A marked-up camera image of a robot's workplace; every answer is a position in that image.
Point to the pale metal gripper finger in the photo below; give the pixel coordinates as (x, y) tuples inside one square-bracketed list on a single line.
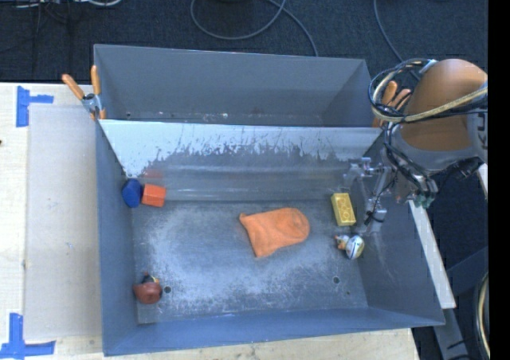
[(364, 169), (376, 211)]

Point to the yellow toy brick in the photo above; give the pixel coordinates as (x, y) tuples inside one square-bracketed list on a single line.
[(343, 209)]

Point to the white striped toy ball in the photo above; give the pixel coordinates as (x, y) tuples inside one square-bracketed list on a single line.
[(354, 247)]

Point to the orange cloth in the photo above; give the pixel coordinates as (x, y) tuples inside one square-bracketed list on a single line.
[(275, 231)]

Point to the grey metal bin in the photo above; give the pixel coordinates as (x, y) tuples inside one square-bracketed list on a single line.
[(239, 278)]

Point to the orange cube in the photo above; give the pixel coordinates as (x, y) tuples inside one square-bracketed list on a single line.
[(154, 195)]

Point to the blue rounded block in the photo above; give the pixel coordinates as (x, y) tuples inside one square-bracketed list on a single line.
[(131, 192)]

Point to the pale wood flat board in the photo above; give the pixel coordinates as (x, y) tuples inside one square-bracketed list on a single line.
[(60, 211)]

